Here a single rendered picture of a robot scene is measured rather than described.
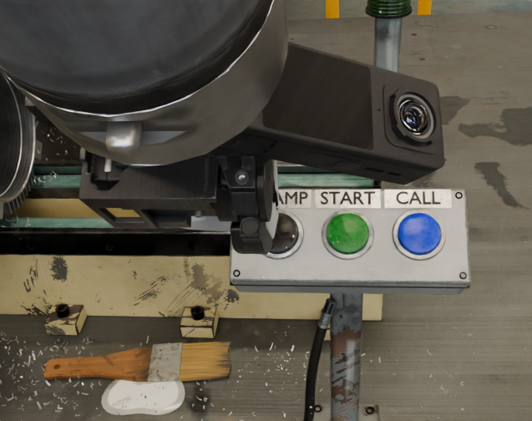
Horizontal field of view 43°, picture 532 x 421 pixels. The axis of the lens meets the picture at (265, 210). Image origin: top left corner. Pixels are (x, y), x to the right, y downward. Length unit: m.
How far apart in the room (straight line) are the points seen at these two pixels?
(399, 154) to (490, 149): 0.82
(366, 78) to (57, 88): 0.16
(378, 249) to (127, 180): 0.23
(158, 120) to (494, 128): 1.01
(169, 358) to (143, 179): 0.48
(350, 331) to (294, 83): 0.32
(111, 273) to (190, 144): 0.58
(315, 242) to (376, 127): 0.20
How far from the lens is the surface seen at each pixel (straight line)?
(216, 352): 0.76
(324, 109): 0.28
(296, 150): 0.28
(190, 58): 0.17
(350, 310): 0.54
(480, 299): 0.84
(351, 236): 0.47
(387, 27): 0.98
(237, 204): 0.30
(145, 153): 0.21
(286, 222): 0.48
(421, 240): 0.48
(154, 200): 0.30
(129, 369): 0.76
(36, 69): 0.17
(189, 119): 0.20
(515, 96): 1.29
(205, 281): 0.76
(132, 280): 0.78
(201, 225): 0.39
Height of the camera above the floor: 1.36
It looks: 36 degrees down
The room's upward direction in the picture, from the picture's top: 4 degrees counter-clockwise
